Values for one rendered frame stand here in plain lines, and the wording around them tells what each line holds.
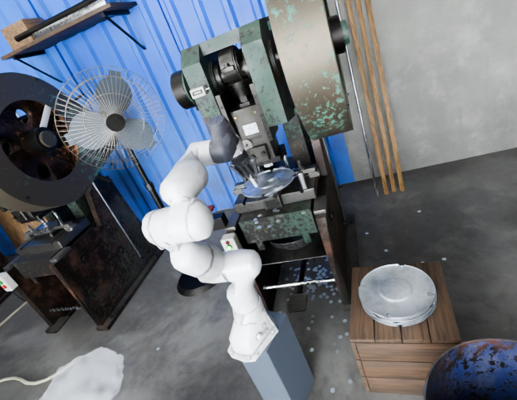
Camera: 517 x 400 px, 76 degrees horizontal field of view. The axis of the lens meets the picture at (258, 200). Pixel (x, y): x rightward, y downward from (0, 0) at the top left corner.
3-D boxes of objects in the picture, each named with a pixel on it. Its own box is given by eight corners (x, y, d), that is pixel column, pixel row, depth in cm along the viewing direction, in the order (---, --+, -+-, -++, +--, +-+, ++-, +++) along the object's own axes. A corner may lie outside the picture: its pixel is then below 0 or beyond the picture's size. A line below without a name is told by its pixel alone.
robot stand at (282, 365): (300, 417, 144) (266, 351, 124) (266, 403, 154) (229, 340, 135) (315, 379, 156) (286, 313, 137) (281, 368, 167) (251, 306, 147)
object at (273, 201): (284, 219, 162) (275, 195, 156) (257, 224, 166) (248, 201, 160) (289, 194, 182) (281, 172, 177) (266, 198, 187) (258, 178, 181)
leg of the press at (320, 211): (364, 309, 180) (323, 163, 141) (342, 312, 184) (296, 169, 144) (354, 216, 257) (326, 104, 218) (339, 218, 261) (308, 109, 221)
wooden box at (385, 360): (467, 398, 129) (461, 340, 113) (365, 391, 144) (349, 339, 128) (446, 315, 161) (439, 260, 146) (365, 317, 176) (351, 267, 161)
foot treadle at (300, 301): (308, 317, 175) (305, 309, 173) (290, 318, 178) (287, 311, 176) (313, 246, 224) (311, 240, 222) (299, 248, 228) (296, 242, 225)
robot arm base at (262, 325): (259, 367, 120) (246, 341, 114) (220, 354, 131) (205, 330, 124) (285, 317, 135) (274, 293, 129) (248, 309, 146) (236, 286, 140)
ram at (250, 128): (274, 160, 165) (254, 103, 152) (247, 167, 170) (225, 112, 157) (279, 147, 180) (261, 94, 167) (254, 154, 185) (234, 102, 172)
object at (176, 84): (205, 114, 163) (185, 68, 153) (185, 121, 167) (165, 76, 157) (218, 101, 182) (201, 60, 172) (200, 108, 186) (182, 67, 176)
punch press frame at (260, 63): (337, 282, 182) (254, 20, 124) (264, 290, 196) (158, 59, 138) (335, 205, 249) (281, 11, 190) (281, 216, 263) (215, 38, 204)
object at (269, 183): (296, 164, 180) (296, 163, 180) (291, 190, 156) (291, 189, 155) (247, 176, 189) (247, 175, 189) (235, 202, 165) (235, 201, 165)
